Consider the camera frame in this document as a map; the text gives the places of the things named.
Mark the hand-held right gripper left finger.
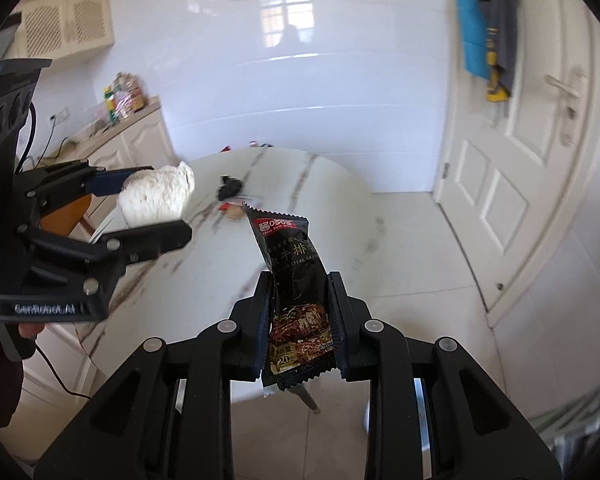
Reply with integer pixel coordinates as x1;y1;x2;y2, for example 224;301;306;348
34;271;276;480

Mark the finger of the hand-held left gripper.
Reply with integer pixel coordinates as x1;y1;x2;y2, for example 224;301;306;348
19;219;193;295
15;160;155;222

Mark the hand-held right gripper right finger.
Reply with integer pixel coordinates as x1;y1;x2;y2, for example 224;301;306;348
327;271;563;480

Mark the white cleaning cloth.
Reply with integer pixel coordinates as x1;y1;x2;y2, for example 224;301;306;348
117;161;197;228

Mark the black sauce packet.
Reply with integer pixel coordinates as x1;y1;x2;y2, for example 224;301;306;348
242;200;343;398

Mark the orange chair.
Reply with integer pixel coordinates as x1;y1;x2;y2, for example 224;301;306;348
40;195;93;241

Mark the white base cabinet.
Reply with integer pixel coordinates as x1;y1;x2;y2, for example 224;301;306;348
22;95;181;411

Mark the white marble round table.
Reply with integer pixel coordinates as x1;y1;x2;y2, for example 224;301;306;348
77;146;376;416

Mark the pile of colourful packages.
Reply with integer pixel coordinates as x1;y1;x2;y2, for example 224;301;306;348
102;72;147;123

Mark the black crumpled wrapper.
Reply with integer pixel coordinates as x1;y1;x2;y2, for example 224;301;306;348
216;175;244;200

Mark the grey range hood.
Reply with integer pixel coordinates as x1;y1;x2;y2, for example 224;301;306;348
0;12;23;63

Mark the white panel door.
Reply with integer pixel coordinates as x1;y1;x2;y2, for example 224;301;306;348
432;0;600;331

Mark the glass panel cabinet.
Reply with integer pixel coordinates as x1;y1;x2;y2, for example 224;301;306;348
527;375;600;480

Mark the silver door lock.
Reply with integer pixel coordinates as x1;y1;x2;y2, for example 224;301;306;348
560;105;579;148

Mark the blue hanging cloth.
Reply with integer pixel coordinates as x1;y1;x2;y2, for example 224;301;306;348
454;0;491;78

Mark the grey yellow hanging cloth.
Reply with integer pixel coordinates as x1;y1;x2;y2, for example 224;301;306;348
477;0;538;103

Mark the beige lattice wall cabinet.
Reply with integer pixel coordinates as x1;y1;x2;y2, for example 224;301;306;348
2;0;123;61

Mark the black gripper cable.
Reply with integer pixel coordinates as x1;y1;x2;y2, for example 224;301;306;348
32;342;93;401

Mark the silver door handle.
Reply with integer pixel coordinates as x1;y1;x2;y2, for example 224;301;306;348
544;67;588;106

